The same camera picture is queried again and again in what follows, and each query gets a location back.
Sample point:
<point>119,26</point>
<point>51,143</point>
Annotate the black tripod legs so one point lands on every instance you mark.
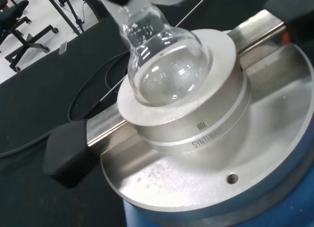
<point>71,13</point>

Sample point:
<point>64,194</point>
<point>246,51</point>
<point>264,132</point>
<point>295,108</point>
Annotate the grey tape piece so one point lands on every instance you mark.
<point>63,47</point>

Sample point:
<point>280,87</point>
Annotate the clear round-bottom glass flask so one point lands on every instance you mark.
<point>166,77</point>

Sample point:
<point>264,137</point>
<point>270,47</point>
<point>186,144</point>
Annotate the thin metal probe rod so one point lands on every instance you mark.
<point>108,94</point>

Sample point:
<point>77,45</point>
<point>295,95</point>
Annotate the black office chair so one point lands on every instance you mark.
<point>27,35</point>

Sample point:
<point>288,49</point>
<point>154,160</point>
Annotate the black table cloth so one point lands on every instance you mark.
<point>36,104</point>

